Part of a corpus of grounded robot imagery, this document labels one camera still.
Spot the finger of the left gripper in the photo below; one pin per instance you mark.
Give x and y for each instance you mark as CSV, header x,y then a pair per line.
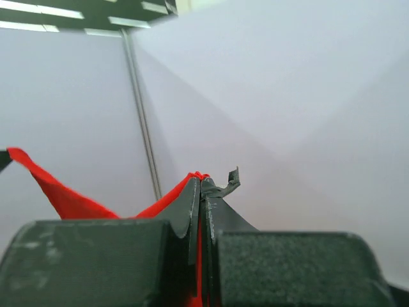
x,y
5,159

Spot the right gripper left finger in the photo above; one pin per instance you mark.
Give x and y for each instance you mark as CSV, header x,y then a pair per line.
x,y
96,259

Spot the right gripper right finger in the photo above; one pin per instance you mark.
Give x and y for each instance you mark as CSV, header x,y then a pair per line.
x,y
244,266

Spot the bright red t-shirt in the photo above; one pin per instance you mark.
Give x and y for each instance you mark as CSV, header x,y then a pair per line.
x,y
80,198

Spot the left aluminium corner post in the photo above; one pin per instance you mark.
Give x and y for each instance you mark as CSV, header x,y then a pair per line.
x,y
139,103

